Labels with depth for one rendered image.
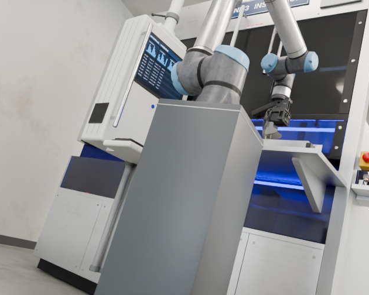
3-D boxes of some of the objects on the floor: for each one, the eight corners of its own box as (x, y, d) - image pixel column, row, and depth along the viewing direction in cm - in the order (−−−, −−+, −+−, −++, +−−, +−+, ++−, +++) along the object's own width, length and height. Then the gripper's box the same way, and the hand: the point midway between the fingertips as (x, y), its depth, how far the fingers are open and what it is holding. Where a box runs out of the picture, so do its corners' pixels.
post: (301, 400, 147) (379, -30, 202) (317, 407, 144) (392, -33, 198) (296, 401, 143) (376, -39, 197) (311, 410, 139) (389, -42, 193)
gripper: (286, 92, 156) (274, 139, 150) (295, 104, 163) (284, 149, 158) (267, 93, 161) (255, 139, 156) (277, 104, 169) (266, 148, 163)
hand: (265, 140), depth 159 cm, fingers closed
